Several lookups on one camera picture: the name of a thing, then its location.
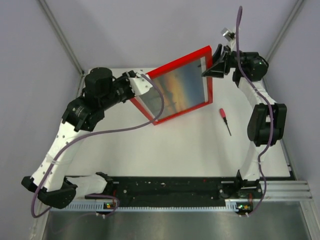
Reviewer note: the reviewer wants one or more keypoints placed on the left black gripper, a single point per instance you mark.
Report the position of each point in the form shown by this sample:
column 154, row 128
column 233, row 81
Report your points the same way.
column 124, row 79

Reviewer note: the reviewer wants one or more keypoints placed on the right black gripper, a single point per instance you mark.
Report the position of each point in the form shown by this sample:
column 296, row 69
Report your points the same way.
column 217, row 70

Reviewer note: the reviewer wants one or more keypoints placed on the sunset photo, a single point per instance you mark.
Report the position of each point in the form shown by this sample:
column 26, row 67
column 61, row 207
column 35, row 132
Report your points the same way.
column 180, row 90

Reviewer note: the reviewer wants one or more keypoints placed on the red picture frame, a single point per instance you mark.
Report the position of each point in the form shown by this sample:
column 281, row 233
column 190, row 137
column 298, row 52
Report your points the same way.
column 155, row 75

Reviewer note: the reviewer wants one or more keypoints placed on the red handled screwdriver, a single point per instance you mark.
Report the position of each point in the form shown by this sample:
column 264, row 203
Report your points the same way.
column 224, row 117

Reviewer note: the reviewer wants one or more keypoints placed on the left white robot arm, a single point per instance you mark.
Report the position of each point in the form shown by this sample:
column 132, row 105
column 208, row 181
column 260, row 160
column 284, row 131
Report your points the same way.
column 101, row 91

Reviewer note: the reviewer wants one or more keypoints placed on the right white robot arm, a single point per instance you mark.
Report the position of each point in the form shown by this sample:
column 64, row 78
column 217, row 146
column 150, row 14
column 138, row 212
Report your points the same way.
column 267, row 122

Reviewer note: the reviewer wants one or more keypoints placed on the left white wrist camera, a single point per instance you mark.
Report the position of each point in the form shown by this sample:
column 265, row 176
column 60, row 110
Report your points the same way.
column 140, row 83

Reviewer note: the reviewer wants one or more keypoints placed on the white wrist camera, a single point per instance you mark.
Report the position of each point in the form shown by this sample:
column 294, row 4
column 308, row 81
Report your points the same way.
column 230, row 36
column 140, row 83

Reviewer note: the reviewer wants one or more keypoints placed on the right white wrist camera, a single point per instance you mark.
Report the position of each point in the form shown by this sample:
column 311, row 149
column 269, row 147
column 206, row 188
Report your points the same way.
column 230, row 36

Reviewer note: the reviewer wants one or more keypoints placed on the right aluminium corner post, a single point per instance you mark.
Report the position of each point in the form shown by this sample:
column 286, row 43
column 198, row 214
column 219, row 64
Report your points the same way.
column 285, row 27

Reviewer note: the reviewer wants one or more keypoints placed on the aluminium corner post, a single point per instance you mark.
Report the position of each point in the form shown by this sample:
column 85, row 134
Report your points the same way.
column 285, row 27
column 49, row 15

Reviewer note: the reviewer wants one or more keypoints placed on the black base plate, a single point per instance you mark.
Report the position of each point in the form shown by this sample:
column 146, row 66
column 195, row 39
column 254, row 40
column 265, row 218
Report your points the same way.
column 216, row 188

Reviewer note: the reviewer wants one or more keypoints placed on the left aluminium corner post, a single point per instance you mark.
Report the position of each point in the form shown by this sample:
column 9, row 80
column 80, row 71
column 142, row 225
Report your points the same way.
column 49, row 15

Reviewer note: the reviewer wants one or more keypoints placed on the white slotted cable duct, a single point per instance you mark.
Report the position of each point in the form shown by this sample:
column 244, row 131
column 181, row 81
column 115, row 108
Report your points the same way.
column 228, row 205

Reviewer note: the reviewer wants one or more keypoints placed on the aluminium front rail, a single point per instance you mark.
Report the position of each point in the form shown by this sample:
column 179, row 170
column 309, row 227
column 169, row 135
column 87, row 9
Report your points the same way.
column 287, row 191

